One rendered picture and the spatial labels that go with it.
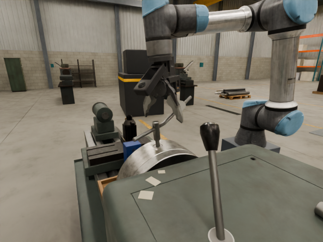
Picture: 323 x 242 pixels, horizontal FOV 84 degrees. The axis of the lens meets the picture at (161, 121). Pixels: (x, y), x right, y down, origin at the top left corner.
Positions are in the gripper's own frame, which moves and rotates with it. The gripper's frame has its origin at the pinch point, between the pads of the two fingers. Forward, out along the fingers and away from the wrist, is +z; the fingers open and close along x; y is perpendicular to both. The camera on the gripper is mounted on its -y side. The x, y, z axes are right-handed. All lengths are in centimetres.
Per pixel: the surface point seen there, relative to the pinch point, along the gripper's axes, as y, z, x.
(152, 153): -7.6, 7.9, -1.3
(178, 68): 576, 31, 356
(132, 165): -12.5, 10.8, 2.9
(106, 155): 10, 33, 53
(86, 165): 0, 37, 60
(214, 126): -18.4, -9.1, -25.3
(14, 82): 288, 46, 1299
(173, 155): -5.7, 7.8, -7.8
